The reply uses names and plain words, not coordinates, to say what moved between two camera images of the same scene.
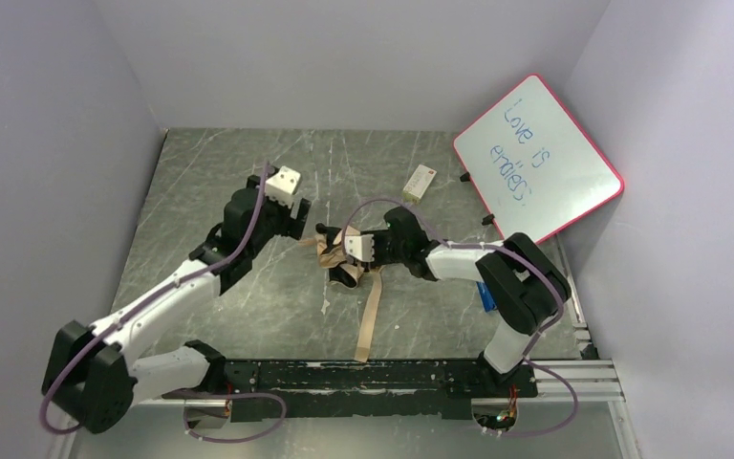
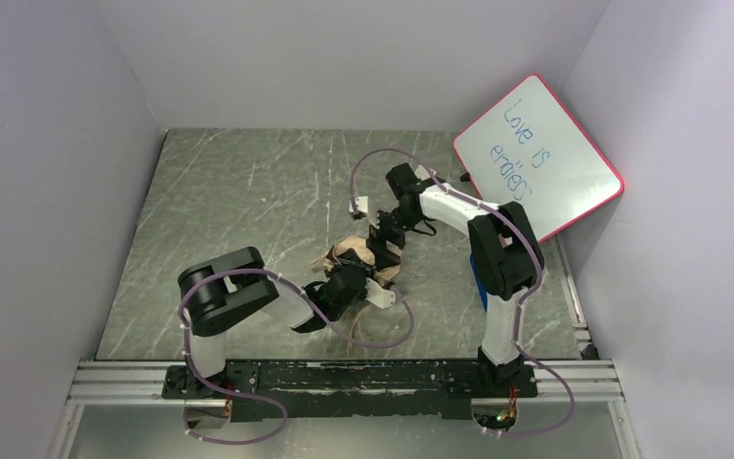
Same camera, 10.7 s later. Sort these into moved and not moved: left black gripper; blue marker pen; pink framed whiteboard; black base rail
Moved: left black gripper
Not moved: pink framed whiteboard; blue marker pen; black base rail
